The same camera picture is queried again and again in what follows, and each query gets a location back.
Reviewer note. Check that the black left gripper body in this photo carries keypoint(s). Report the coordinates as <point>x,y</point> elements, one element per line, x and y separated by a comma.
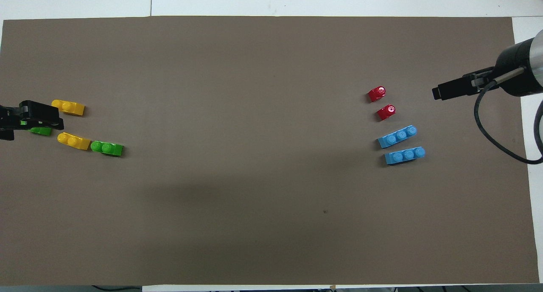
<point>10,116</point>

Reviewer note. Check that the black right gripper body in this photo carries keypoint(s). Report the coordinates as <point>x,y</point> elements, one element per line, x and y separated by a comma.
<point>517,67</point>

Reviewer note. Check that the green two-stud block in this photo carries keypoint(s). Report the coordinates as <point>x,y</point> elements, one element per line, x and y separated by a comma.
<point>108,149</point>
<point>42,131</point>

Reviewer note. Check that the blue three-stud block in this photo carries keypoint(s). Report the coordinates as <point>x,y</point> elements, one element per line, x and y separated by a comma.
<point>403,157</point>
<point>396,137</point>

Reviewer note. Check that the yellow two-stud block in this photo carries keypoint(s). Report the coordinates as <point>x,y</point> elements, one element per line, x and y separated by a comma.
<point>70,108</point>
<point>73,141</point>

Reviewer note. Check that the red one-stud block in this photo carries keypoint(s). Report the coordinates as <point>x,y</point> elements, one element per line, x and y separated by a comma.
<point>386,112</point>
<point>376,94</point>

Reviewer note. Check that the brown table mat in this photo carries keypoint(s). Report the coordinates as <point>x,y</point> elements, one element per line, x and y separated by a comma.
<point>271,71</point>

